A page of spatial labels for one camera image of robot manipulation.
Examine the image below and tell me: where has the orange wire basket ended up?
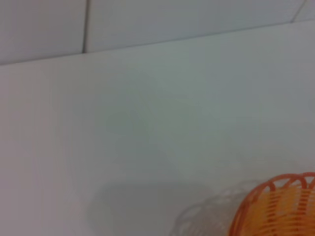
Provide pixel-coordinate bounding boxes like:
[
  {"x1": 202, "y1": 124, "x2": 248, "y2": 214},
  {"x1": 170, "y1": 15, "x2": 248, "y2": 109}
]
[{"x1": 228, "y1": 172, "x2": 315, "y2": 236}]

